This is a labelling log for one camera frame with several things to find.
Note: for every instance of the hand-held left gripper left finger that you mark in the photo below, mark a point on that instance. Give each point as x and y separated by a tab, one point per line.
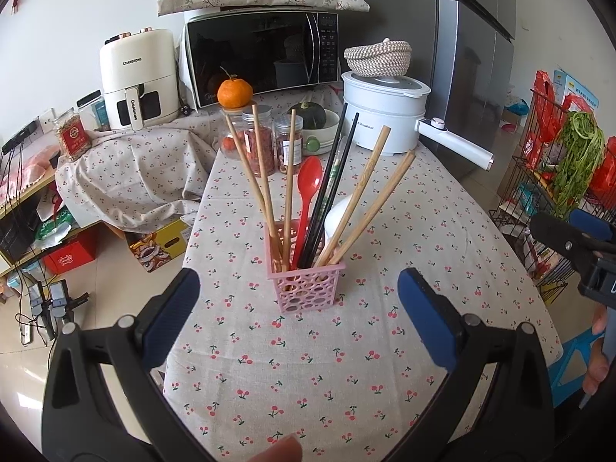
168	317

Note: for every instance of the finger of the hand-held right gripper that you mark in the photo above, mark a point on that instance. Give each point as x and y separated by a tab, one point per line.
553	236
594	224

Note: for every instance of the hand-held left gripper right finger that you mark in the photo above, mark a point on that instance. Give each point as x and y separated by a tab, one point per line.
428	327

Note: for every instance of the pink perforated utensil basket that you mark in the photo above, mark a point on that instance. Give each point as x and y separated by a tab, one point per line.
308	288

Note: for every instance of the thick bamboo chopstick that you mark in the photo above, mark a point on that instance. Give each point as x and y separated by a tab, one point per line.
380	197
358	187

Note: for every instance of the white ceramic spoon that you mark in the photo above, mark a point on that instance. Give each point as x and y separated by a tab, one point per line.
339	216

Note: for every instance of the thin wooden chopstick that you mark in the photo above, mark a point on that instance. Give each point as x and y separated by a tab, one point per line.
263	168
289	168
248	173

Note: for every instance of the black chopstick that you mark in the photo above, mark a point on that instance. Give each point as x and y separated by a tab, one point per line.
339	168
327	173

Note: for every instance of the red plastic spoon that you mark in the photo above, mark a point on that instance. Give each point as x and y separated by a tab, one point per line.
310	178

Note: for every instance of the person's right hand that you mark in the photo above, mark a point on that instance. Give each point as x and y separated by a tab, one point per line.
596	370

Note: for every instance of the person's left hand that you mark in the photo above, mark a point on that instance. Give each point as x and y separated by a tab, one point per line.
279	450

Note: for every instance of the bunch of green vegetables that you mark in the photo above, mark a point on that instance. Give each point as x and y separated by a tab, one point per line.
580	154

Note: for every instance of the yellow printed snack box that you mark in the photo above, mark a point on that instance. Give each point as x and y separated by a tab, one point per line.
159	245

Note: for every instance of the blue plastic stool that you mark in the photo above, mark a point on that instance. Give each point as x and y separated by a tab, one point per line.
572	370

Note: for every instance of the red cardboard box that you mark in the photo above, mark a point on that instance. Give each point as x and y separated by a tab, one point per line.
70	257

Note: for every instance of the red plastic bag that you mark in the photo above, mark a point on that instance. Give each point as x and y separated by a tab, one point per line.
541	110

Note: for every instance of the blue printed carton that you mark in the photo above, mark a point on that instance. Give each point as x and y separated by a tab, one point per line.
575	89

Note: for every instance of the green plastic bag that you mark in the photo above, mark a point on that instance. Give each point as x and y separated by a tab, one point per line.
53	224

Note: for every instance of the grey refrigerator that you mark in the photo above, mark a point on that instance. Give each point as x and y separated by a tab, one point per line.
457	82

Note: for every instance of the clear jar of red berries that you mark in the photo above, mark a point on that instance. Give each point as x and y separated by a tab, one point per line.
252	149

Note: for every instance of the wooden shelf unit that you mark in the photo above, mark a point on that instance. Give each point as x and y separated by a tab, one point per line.
29	187

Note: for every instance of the jar with red label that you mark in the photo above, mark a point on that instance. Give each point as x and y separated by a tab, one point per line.
73	139

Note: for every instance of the pink cloth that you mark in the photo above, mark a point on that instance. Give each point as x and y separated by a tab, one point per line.
29	168

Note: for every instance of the white electric cooking pot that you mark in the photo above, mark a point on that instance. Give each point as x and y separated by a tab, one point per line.
380	115

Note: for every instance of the clear jar with white label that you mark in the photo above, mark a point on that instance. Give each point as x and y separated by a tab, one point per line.
296	147

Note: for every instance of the white bowl with dark squash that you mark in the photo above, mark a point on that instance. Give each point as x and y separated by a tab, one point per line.
317	142

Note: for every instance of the clear container with black lid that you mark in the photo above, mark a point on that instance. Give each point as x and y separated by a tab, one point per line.
94	110

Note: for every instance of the black power strip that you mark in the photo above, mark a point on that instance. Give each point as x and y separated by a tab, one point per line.
19	137

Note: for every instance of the tangerine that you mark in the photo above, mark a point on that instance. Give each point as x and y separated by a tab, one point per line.
235	91

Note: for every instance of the dark green squash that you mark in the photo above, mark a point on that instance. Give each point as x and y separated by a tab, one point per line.
308	115

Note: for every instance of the white air fryer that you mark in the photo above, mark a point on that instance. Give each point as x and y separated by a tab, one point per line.
134	67

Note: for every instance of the black microwave oven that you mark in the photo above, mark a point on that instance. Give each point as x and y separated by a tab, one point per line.
250	53

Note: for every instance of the white wall socket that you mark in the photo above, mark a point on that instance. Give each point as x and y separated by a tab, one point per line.
46	119

